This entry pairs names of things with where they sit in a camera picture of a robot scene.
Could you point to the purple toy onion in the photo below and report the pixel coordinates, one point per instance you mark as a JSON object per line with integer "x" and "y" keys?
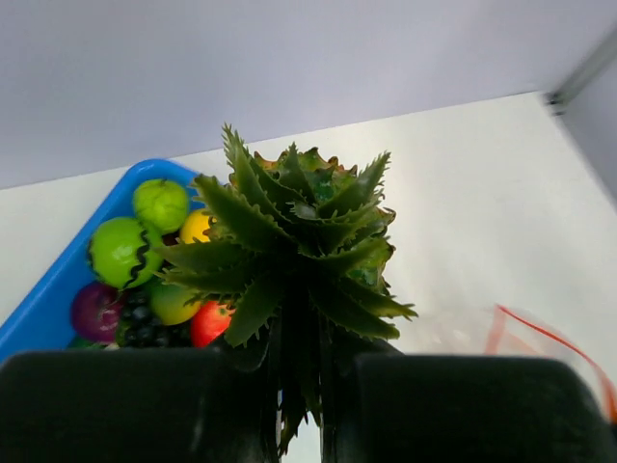
{"x": 95, "y": 312}

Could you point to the toy pineapple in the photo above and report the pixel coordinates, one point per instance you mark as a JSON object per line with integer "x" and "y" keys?
{"x": 295, "y": 245}

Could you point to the green striped toy melon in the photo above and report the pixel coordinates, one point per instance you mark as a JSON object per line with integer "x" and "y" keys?
{"x": 122, "y": 252}

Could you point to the yellow toy lemon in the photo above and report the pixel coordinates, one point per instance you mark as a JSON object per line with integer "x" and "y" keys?
{"x": 196, "y": 227}

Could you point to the blue plastic bin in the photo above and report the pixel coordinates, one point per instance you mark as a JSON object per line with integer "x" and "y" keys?
{"x": 41, "y": 320}

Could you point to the right aluminium frame post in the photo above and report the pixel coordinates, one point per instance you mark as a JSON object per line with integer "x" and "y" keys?
{"x": 583, "y": 75}

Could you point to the green toy apple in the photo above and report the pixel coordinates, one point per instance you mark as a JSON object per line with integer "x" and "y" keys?
{"x": 162, "y": 203}

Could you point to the dark toy grapes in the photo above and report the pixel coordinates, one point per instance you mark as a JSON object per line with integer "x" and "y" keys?
{"x": 140, "y": 327}

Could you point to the clear orange-zip bag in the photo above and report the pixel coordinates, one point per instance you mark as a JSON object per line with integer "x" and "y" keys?
{"x": 499, "y": 331}

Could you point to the red toy apple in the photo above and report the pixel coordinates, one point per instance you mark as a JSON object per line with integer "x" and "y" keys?
{"x": 211, "y": 320}

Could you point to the yellow-green toy mango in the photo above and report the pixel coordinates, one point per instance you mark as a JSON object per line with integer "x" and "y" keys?
{"x": 173, "y": 305}

